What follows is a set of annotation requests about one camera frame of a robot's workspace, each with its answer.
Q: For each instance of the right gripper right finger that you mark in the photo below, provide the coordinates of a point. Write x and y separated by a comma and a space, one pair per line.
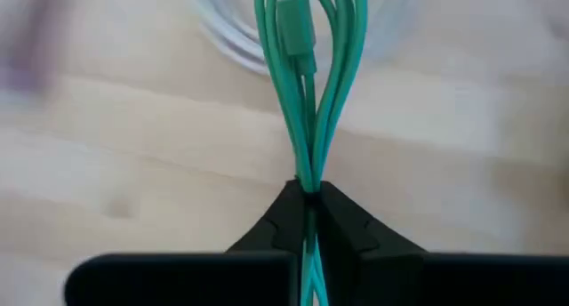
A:
400, 275

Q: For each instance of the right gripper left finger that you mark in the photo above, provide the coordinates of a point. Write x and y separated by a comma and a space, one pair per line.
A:
249, 275

